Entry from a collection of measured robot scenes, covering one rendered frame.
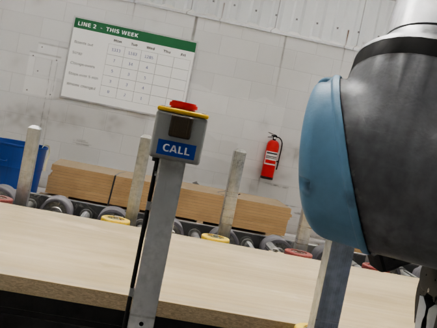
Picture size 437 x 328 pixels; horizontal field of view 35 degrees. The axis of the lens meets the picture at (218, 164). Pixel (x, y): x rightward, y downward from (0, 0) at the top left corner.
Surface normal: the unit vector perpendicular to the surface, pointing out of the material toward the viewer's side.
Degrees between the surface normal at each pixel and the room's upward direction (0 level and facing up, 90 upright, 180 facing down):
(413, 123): 64
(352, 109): 52
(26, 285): 90
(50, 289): 90
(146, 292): 90
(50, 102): 90
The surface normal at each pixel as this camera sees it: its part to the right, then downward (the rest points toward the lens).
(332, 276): 0.10, 0.07
